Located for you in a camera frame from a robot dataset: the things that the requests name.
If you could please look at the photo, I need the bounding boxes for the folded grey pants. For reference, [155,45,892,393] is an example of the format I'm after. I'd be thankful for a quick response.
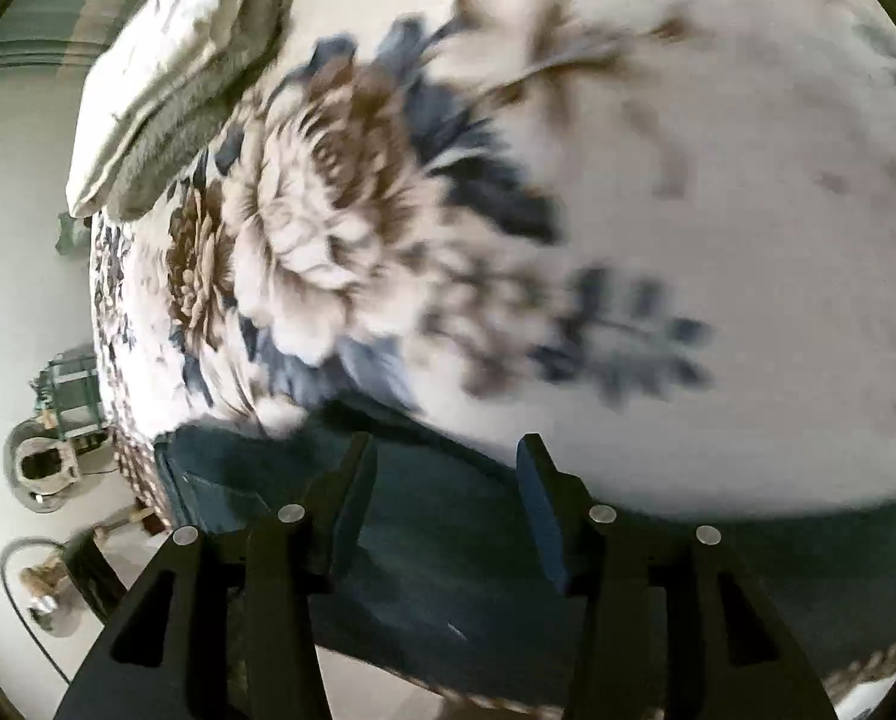
[105,0,290,223]

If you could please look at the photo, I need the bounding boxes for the dark blue denim jeans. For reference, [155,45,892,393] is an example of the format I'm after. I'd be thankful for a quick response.
[154,398,896,707]

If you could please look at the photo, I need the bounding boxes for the left green curtain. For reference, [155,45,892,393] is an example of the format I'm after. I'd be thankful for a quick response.
[0,0,144,70]

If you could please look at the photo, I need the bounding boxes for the folded white pants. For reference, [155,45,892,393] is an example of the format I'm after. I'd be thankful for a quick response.
[66,0,245,218]

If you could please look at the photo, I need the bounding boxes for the floral bed blanket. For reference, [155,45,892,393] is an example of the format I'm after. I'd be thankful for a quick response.
[86,0,896,717]

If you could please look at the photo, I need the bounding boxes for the white round bucket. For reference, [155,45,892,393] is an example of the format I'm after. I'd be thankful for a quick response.
[2,419,82,514]

